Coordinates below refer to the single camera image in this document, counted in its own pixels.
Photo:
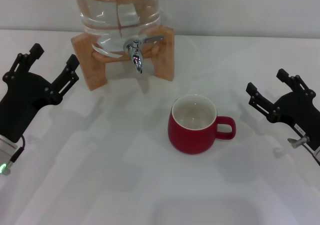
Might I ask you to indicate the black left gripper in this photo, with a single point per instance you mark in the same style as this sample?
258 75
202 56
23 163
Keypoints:
22 97

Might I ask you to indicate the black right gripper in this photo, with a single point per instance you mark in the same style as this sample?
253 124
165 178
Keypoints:
300 110

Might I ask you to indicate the chrome faucet with lever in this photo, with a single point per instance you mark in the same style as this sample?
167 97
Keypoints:
137 60

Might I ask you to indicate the red ceramic cup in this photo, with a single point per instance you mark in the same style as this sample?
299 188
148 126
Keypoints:
190 140

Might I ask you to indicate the wooden dispenser stand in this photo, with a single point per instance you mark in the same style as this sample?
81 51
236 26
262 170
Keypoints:
87 67

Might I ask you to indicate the glass water dispenser jar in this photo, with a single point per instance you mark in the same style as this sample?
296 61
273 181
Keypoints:
112 17

